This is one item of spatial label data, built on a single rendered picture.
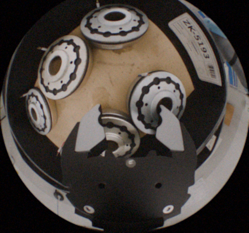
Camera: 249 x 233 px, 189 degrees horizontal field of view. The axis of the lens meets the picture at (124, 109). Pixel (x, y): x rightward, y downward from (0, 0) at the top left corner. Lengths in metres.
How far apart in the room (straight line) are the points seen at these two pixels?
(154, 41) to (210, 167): 3.22
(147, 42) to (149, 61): 0.04
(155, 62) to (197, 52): 0.08
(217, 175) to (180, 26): 3.29
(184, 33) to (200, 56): 0.05
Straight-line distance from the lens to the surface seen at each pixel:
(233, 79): 2.16
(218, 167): 3.29
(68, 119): 0.18
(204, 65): 0.17
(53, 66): 0.16
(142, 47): 0.15
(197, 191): 3.21
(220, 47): 0.31
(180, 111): 0.16
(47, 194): 3.41
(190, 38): 0.16
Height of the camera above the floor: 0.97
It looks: 68 degrees down
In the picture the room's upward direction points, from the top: 161 degrees clockwise
